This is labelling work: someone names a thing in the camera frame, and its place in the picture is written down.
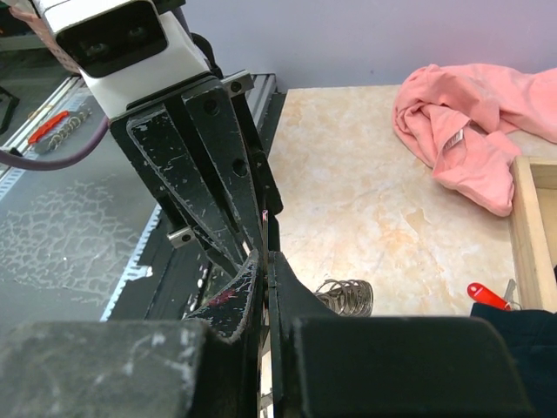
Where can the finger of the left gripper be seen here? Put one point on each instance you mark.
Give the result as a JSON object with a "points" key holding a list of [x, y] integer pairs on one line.
{"points": [[212, 114], [158, 140]]}

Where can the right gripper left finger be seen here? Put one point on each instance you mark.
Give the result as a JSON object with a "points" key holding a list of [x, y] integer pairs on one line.
{"points": [[227, 379]]}

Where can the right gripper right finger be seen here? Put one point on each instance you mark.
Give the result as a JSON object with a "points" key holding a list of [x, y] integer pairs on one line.
{"points": [[307, 360]]}

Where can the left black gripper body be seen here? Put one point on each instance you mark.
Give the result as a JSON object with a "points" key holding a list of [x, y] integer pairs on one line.
{"points": [[237, 86]]}

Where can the red clip tool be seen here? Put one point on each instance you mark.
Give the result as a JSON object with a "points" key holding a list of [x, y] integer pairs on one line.
{"points": [[46, 127]]}

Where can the red key tag left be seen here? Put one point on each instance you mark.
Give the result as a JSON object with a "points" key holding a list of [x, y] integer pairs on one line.
{"points": [[483, 295]]}

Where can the pink cloth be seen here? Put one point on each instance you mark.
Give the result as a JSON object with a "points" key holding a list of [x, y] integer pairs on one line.
{"points": [[456, 120]]}

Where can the small silver key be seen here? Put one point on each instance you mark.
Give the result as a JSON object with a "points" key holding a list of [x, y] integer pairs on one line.
{"points": [[512, 304]]}

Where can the dark navy vest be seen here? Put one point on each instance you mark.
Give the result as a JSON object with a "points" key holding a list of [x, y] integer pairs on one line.
{"points": [[530, 336]]}

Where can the wooden clothes rack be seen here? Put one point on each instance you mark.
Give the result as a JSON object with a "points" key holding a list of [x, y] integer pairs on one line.
{"points": [[533, 231]]}

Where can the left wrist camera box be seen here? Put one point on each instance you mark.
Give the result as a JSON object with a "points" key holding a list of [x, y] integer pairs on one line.
{"points": [[124, 50]]}

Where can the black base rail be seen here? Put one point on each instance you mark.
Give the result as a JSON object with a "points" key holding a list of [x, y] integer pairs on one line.
{"points": [[161, 281]]}

